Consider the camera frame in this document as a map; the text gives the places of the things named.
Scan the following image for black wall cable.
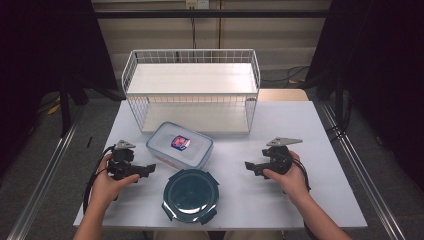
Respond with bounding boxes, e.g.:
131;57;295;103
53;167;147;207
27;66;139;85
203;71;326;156
190;8;198;50

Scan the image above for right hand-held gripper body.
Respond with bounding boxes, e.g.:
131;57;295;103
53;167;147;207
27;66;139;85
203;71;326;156
261;137;304;177

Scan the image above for white wire shelf rack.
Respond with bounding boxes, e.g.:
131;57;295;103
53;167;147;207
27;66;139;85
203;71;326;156
121;48;261;136

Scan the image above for black curtain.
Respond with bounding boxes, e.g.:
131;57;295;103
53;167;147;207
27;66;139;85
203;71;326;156
304;0;424;193
0;0;118;174

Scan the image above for black floor cables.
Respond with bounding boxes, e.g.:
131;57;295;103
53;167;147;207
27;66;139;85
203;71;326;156
260;65;312;85

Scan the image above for black metal stand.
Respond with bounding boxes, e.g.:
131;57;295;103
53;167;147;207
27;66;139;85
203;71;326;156
58;79;73;138

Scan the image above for white wall outlet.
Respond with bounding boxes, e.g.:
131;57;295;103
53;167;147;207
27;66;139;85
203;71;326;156
185;0;210;10

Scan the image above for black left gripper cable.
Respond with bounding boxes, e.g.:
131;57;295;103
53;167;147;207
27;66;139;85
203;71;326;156
82;145;116;215

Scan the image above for metal floor rail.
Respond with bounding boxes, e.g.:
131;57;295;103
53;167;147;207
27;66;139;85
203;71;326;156
320;100;407;240
6;105;86;240

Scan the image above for round blue-lidded food container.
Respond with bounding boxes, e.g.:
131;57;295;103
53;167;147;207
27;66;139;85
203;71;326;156
161;168;221;226

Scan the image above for person's right hand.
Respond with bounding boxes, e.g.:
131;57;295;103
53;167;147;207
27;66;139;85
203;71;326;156
262;150;313;206

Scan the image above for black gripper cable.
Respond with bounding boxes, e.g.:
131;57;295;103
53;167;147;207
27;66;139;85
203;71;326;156
292;158;313;194
82;145;116;215

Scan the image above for wooden table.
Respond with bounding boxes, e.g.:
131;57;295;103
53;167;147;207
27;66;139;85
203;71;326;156
257;88;310;102

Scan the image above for black horizontal bar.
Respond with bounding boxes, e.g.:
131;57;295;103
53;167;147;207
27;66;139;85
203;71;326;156
94;9;330;20

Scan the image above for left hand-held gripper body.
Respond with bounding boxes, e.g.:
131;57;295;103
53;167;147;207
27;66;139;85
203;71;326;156
105;139;141;182

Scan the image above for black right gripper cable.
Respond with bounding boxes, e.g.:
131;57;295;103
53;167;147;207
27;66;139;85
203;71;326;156
292;158;313;194

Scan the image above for person's left hand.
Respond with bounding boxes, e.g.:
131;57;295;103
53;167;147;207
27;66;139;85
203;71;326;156
89;153;141;211

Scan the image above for clear rectangular food container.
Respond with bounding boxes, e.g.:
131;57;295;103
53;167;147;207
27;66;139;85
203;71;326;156
145;121;215;171

